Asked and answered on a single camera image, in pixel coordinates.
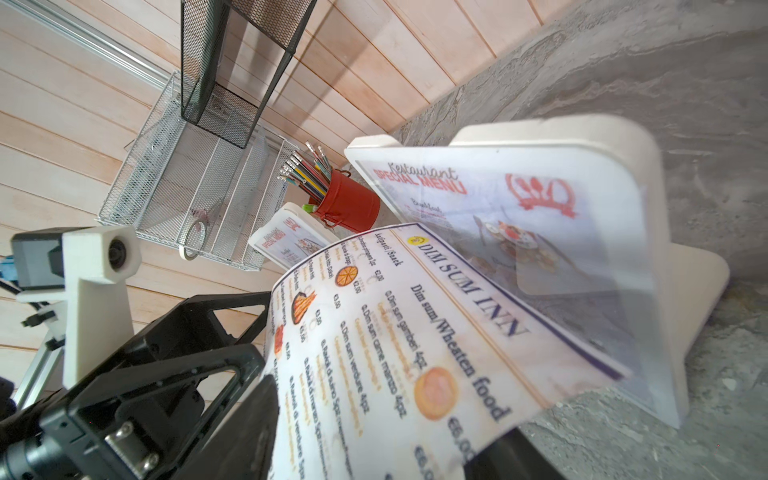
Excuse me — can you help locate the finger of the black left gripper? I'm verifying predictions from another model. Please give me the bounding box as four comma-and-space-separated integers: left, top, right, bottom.
113, 291, 272, 373

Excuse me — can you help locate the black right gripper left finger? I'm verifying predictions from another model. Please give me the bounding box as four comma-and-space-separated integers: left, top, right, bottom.
176, 375, 279, 479

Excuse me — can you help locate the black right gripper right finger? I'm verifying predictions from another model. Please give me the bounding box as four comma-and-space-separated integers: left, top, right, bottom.
464, 428, 565, 480

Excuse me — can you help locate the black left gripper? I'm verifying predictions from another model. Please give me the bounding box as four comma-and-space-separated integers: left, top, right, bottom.
1, 344, 265, 479

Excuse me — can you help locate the dim sum menu sheet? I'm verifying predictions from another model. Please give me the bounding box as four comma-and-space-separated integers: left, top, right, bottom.
265, 223, 630, 479

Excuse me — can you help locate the white menu holder back left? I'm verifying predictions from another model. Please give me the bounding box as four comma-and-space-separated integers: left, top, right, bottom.
248, 202, 340, 270

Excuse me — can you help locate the white menu holder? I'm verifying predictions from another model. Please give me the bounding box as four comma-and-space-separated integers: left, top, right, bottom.
248, 202, 340, 270
345, 114, 730, 428

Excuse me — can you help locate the white menu holder back right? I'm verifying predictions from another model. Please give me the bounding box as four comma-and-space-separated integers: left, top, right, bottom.
345, 114, 730, 428

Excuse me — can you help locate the white tape roll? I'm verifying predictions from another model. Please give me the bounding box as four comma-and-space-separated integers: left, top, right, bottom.
178, 219, 209, 261

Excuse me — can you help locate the red pencil cup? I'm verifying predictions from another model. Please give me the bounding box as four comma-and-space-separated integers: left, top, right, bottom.
312, 170, 381, 233

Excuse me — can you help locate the coloured pencils bundle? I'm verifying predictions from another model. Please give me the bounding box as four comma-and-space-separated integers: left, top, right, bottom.
276, 144, 332, 205

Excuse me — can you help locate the black mesh basket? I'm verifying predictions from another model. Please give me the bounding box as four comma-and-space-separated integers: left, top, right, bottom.
180, 1, 316, 148

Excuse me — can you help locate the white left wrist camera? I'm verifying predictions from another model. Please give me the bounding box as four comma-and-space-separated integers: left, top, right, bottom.
11, 226, 142, 410

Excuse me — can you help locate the white wire shelf rack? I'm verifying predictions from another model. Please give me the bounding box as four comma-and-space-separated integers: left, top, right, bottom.
97, 73, 299, 271

